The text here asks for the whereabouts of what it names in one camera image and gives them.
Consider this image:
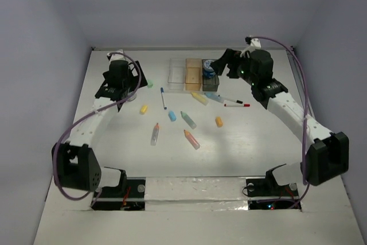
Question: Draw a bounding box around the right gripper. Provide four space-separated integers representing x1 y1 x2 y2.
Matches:
210 48 257 86

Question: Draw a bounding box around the green highlighter cap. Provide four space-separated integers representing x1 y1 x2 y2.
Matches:
147 80 153 88

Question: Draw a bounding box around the black capped white pen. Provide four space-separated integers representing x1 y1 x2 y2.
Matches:
219 95 243 104

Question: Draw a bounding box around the blue highlighter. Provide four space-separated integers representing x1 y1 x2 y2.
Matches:
204 92 224 103

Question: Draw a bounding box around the red capped white pen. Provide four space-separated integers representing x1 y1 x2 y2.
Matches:
224 104 251 107

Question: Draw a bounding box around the blue capped white pen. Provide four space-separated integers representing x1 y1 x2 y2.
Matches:
160 87 167 110

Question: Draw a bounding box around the blue highlighter cap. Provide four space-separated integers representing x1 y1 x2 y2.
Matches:
168 111 177 122

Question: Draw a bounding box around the green highlighter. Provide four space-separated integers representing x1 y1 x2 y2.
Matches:
181 111 197 129

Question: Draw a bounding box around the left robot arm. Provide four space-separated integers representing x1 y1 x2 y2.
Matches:
52 52 147 192

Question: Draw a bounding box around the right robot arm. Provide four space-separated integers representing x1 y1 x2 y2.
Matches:
210 49 349 195

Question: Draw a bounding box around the blue tape roll front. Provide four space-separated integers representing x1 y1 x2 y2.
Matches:
202 59 216 79

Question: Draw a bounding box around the dark grey plastic container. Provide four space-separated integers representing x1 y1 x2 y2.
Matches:
202 74 220 92

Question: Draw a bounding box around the yellow highlighter cap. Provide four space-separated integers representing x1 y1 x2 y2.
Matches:
139 105 148 115

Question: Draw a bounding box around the yellow highlighter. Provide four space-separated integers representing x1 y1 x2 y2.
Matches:
191 92 208 106

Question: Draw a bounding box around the clear plastic container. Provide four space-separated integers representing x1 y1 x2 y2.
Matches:
167 58 186 91

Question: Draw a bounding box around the orange highlighter cap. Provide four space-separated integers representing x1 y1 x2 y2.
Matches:
215 116 223 127

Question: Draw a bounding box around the orange tip clear highlighter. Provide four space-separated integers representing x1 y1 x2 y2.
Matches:
150 123 160 146

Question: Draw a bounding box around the orange pink highlighter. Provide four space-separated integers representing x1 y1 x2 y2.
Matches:
184 130 200 150

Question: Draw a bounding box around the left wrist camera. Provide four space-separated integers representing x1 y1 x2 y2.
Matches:
107 49 125 62

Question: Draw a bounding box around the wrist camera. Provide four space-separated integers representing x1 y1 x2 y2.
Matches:
107 49 125 62
240 37 261 57

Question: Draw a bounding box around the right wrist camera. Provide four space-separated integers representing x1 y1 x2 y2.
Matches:
240 37 261 57

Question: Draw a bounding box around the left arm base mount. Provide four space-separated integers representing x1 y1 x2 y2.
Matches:
91 170 146 211

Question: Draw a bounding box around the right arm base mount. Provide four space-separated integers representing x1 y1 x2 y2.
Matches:
242 165 302 211

